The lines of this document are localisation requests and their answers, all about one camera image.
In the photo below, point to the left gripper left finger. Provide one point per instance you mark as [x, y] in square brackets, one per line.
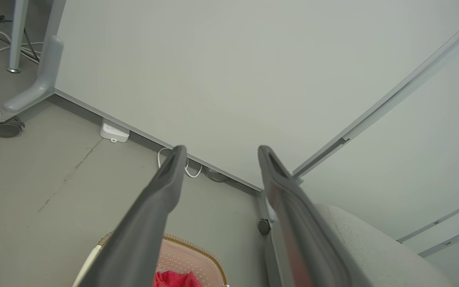
[142, 231]

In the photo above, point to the grey metal table leg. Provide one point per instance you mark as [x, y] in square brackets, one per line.
[17, 36]

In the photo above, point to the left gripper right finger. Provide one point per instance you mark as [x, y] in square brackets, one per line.
[297, 231]

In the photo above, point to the grey partition foot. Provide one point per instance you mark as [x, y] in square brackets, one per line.
[264, 205]
[46, 75]

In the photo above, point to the white power strip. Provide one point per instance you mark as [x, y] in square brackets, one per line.
[114, 131]

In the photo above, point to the red cloth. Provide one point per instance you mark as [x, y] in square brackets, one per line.
[175, 280]

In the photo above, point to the pink white laundry basket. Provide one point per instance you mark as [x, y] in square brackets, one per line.
[189, 259]

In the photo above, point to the white partition panel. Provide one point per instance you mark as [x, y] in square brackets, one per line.
[412, 159]
[233, 79]

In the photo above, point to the grey fabric sofa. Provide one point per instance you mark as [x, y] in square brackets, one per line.
[373, 251]

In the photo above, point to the dark caster wheel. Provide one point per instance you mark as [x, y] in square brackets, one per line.
[7, 128]
[263, 227]

